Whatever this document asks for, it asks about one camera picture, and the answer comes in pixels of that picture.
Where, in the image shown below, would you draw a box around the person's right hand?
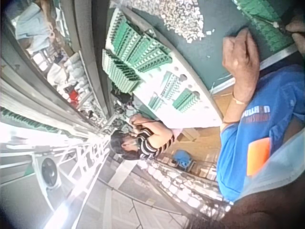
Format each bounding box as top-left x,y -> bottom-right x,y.
285,20 -> 305,46

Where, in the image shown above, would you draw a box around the person's left hand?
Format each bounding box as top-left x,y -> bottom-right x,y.
222,28 -> 261,94

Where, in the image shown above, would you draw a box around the screwdriver with white tip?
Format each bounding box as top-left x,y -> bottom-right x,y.
260,18 -> 293,35

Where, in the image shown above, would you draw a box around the row of green terminal blocks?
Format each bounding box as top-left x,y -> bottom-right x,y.
232,0 -> 296,52

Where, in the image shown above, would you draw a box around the pile of small metal parts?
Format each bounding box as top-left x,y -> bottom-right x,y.
120,0 -> 215,45

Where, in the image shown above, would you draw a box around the small group green terminal blocks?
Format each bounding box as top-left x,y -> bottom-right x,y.
161,71 -> 183,101
172,87 -> 200,113
148,93 -> 165,112

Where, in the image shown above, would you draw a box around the white perforated tray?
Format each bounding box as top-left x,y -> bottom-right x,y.
102,7 -> 224,130

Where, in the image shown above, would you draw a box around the large stack green terminal blocks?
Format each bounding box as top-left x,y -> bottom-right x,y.
108,8 -> 173,73

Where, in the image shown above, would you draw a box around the long stack green terminal blocks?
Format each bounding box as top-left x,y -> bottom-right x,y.
102,49 -> 142,94

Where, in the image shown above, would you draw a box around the blue plastic stool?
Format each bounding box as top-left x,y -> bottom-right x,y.
172,149 -> 195,171

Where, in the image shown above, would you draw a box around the rack of white parts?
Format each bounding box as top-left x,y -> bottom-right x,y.
144,156 -> 233,217

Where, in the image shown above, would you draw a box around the shelf with white parts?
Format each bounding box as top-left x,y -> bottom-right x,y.
46,46 -> 112,126

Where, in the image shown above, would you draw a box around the aluminium table edge rail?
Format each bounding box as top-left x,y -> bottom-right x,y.
211,44 -> 301,95

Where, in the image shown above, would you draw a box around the thin wrist thread bracelet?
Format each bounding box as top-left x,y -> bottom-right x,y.
232,92 -> 249,105

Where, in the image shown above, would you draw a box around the white wall fan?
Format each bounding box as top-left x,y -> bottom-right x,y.
32,152 -> 66,191

